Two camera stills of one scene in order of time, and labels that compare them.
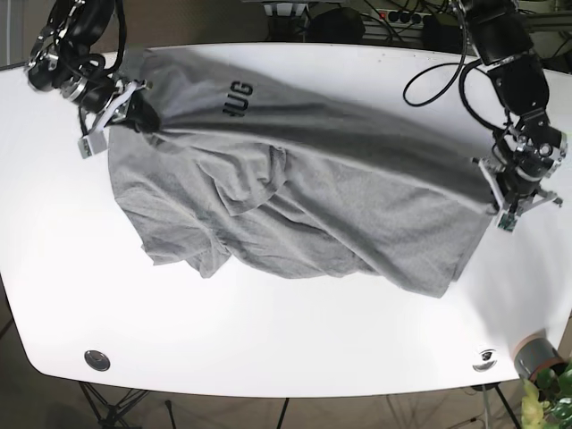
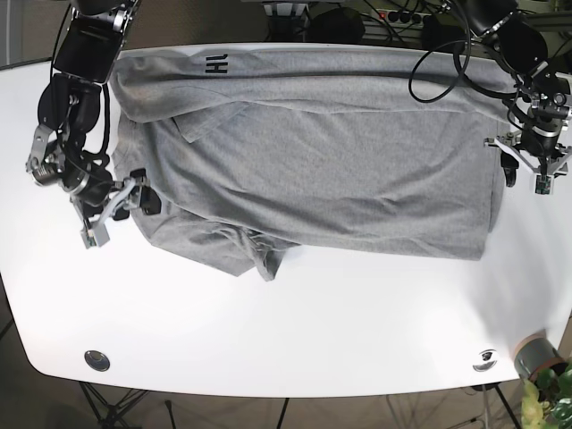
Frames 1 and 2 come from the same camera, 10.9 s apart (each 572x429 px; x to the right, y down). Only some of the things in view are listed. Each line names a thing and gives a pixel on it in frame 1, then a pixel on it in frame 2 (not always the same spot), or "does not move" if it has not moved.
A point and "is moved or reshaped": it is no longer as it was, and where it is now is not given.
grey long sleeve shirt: [250, 171] is moved or reshaped
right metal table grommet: [488, 362] does not move
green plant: [547, 403] does not move
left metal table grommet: [97, 360] does not move
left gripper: [105, 103] → [96, 197]
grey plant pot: [535, 353] does not move
